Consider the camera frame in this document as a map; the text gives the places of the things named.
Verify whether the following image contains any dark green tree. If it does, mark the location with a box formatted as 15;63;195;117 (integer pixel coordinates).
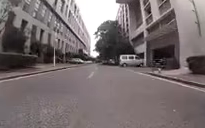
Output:
93;19;136;62

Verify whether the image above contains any pale parked car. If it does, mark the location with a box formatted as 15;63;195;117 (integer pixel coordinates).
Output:
68;57;85;65

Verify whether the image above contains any white van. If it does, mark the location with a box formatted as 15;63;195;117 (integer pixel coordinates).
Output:
118;54;145;68

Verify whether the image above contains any grey asphalt road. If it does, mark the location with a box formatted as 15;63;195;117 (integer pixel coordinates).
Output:
0;63;205;128

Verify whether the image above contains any thin pale pole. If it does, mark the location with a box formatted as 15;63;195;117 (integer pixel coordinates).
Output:
52;35;57;68

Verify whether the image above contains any pale concrete building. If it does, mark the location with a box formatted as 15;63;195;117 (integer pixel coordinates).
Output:
115;0;205;70

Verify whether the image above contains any long grey facade building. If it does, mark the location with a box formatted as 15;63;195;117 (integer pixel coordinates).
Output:
0;0;92;64

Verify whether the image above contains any grey pavement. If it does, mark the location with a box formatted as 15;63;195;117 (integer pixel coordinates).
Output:
125;65;205;91
0;62;88;84

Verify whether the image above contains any dark trimmed hedge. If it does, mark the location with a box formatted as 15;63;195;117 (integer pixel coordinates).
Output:
0;51;39;70
186;54;205;76

